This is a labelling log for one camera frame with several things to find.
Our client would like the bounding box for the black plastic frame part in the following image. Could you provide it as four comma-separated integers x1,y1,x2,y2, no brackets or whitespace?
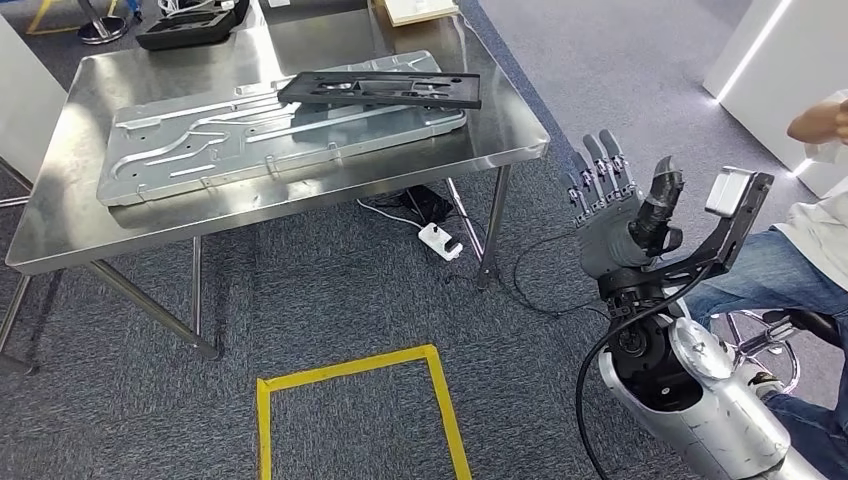
276,70,483,111

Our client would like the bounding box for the stainless steel workbench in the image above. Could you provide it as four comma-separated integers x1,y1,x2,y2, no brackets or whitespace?
0,7,551,376

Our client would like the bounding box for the white power strip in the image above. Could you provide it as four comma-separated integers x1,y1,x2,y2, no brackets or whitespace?
418,223,465,262

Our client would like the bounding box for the black power adapter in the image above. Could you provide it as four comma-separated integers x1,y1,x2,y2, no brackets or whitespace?
384,185,455,227

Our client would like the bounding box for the yellow floor tape marking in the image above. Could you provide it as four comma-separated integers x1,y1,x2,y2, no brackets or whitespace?
256,344,473,480

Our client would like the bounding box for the brown cardboard box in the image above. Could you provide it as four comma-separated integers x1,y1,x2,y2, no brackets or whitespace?
374,0,460,28

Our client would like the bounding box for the stamped sheet metal panel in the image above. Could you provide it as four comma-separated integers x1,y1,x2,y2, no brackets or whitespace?
97,50,468,209

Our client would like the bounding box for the grey metal box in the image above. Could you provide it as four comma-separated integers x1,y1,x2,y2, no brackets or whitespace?
254,0,379,26

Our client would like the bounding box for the black foam case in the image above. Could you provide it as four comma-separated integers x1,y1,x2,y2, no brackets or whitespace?
135,0,252,52

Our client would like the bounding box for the chrome stool with black seat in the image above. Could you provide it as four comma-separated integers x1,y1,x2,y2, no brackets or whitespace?
710,305,844,397

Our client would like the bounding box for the person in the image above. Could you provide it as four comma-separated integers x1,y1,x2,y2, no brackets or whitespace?
684,89,848,480

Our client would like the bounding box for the chrome stand base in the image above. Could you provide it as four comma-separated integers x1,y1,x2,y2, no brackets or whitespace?
74,0,131,46

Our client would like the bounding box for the white cabinet with light strip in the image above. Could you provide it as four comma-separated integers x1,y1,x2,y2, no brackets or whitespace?
702,0,848,200

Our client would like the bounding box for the stainless steel side table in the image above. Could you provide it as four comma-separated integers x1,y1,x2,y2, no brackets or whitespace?
0,157,33,210

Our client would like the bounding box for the plain white cabinet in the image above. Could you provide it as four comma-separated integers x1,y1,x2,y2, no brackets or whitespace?
0,14,69,188

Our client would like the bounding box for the white power strip cable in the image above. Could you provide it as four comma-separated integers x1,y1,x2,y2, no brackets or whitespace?
357,198,425,232

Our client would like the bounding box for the thin black floor cable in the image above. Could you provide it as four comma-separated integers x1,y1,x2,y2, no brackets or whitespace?
511,230,604,319

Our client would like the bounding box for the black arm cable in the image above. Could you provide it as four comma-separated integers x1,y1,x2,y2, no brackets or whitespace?
574,261,720,480

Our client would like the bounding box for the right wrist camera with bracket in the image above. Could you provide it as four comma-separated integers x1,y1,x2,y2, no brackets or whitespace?
645,165,775,283

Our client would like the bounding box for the white coiled cable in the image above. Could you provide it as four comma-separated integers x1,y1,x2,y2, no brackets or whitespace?
158,0,227,18

